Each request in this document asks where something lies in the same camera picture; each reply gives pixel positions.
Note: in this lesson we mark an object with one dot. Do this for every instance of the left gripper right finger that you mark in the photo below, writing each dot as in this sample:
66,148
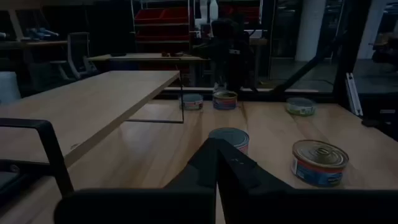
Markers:
264,205

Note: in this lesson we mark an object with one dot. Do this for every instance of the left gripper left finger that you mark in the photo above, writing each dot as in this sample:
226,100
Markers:
186,205

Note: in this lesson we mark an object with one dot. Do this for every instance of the blue red label can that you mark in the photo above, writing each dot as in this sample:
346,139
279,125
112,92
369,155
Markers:
224,101
318,168

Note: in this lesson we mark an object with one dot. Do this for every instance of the green label tuna can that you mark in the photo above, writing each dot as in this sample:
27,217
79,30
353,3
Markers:
231,135
300,107
191,102

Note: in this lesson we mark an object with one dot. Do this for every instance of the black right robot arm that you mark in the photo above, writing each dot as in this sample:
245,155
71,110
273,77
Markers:
230,53

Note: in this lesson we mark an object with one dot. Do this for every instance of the white aluminium bar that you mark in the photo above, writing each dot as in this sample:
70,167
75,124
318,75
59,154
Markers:
354,95

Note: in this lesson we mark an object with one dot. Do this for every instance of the wooden background desk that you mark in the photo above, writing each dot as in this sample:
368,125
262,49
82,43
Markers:
146,57

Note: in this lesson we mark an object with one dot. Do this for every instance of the white building column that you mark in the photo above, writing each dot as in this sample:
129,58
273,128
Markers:
309,31

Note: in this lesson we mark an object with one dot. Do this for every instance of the grey office chair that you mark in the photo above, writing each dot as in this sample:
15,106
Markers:
77,53

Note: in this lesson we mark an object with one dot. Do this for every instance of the rack with red bins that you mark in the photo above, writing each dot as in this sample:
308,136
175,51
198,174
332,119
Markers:
161,18

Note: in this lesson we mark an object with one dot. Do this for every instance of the workbench with blue robots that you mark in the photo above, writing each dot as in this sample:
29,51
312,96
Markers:
31,43

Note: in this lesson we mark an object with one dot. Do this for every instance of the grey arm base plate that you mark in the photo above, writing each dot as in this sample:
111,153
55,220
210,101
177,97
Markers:
219,87

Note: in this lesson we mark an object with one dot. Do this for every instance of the wooden shelf black frame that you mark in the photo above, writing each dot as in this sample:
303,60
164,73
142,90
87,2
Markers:
93,99

